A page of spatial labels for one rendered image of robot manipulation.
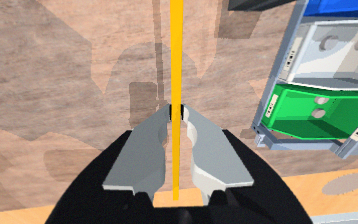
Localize green bin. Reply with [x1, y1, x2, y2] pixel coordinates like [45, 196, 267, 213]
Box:
[262, 84, 358, 139]

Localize yellow bar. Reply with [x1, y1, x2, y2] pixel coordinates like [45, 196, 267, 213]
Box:
[170, 0, 183, 200]

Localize blue open bin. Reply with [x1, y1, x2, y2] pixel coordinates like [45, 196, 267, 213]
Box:
[303, 0, 358, 17]

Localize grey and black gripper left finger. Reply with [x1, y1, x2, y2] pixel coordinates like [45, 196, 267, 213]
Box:
[44, 104, 172, 224]

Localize white disc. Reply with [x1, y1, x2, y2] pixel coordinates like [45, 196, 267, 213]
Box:
[311, 108, 325, 118]

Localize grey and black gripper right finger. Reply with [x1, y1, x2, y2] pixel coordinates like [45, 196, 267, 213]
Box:
[181, 104, 314, 224]

